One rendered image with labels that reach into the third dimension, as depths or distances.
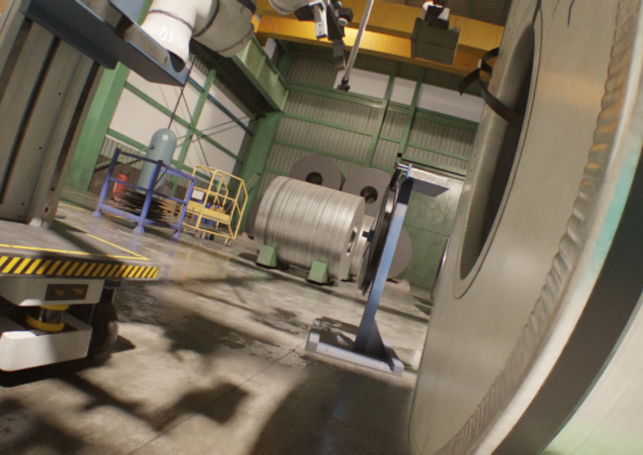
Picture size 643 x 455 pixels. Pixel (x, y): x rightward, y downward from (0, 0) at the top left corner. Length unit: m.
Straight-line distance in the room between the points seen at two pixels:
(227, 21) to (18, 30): 0.63
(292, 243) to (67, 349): 4.84
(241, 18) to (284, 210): 4.50
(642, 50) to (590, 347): 0.19
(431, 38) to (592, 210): 1.71
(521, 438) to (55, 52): 1.32
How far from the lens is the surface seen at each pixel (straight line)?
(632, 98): 0.29
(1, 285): 1.05
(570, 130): 0.38
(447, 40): 1.95
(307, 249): 5.75
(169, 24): 1.36
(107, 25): 1.14
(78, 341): 1.18
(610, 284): 0.29
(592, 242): 0.28
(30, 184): 1.36
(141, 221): 5.61
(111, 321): 1.30
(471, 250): 0.99
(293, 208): 5.77
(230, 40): 1.48
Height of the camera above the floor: 0.51
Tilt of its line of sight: 4 degrees up
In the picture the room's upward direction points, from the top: 17 degrees clockwise
